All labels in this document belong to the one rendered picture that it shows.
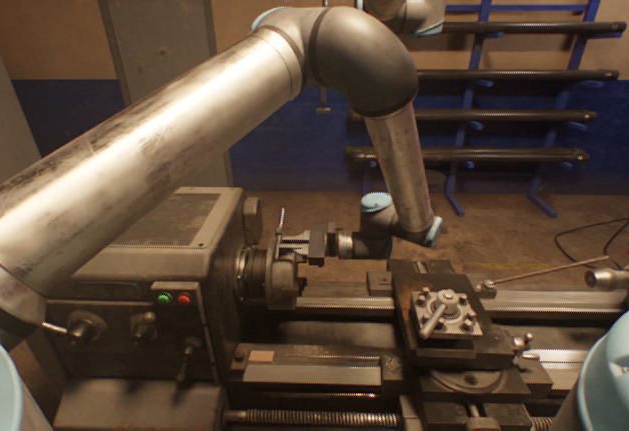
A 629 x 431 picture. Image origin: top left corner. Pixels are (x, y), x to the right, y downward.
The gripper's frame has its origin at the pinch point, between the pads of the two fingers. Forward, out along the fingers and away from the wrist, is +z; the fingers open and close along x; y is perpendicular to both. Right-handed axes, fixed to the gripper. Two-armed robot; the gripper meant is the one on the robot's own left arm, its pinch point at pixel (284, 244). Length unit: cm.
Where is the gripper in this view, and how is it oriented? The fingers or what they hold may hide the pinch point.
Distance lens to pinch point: 114.1
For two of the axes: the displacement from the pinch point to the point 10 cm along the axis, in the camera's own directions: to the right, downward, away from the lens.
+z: -10.0, -0.1, 0.9
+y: 0.6, 6.7, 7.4
